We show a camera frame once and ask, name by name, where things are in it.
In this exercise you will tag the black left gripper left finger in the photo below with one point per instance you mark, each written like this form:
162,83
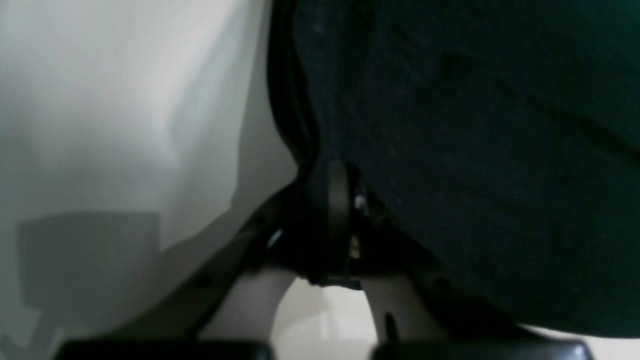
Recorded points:
234,295

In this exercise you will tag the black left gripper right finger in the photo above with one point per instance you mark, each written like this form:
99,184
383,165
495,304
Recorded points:
412,295

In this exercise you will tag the black T-shirt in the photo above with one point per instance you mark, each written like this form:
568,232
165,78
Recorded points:
502,134

